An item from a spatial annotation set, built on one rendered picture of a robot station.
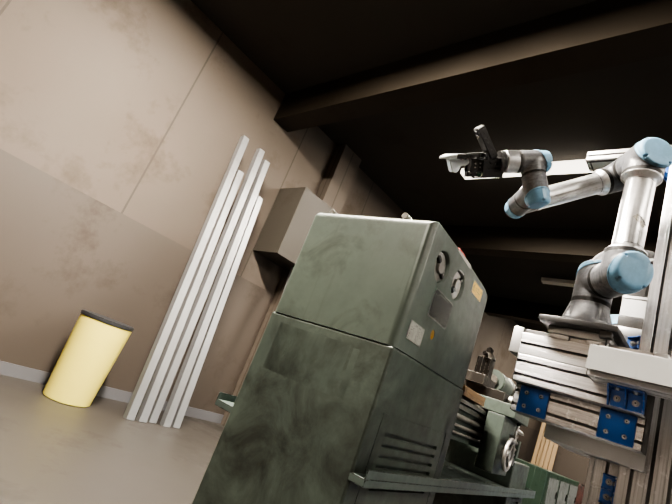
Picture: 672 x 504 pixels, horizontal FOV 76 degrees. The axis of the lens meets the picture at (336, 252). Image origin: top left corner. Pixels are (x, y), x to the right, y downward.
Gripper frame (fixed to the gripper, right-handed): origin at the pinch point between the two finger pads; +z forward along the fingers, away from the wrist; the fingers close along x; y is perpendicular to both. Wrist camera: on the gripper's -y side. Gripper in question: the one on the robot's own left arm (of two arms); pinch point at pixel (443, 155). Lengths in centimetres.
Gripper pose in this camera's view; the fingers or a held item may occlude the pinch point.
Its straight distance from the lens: 148.2
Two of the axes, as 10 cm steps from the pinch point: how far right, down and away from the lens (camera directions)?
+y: 0.0, 9.7, 2.3
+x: -0.6, -2.3, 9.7
